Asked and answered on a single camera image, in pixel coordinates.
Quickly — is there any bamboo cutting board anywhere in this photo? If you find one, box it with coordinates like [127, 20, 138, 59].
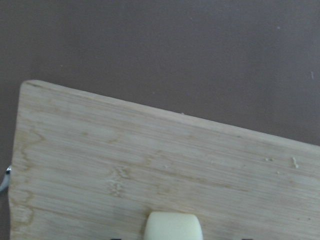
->
[8, 80, 320, 240]

